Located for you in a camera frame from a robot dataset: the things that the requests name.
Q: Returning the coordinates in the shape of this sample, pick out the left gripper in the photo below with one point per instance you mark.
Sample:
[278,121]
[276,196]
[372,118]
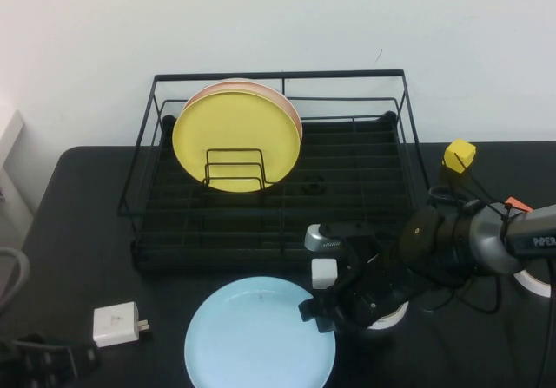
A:
[30,366]

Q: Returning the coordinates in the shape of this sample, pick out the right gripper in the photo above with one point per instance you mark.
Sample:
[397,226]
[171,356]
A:
[373,284]

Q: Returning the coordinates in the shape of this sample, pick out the light blue plate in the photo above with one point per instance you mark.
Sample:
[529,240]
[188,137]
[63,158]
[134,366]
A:
[252,336]

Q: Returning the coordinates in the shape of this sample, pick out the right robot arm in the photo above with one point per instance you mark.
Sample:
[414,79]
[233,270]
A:
[534,227]

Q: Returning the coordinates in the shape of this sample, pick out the yellow plate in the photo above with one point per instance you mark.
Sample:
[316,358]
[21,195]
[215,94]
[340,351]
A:
[234,127]

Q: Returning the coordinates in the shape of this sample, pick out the pink plate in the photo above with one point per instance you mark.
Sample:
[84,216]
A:
[260,88]

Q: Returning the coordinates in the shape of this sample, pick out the white cube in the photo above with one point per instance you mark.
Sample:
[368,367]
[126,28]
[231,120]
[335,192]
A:
[322,275]

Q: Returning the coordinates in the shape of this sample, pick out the white power adapter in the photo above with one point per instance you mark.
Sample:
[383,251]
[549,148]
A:
[115,324]

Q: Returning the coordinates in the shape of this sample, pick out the white tape roll around duck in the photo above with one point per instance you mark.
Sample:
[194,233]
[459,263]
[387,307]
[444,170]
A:
[391,318]

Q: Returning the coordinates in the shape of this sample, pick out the white tape roll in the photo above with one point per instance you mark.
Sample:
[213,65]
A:
[532,286]

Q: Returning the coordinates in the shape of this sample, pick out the yellow cube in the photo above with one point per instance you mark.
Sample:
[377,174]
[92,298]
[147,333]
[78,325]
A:
[462,151]

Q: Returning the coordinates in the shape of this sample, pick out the orange cube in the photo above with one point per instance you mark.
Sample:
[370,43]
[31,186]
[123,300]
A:
[519,204]

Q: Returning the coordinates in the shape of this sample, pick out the white cabinet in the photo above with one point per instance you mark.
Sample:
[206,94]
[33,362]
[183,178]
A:
[8,140]

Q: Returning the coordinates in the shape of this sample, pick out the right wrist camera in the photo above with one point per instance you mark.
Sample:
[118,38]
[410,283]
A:
[321,240]

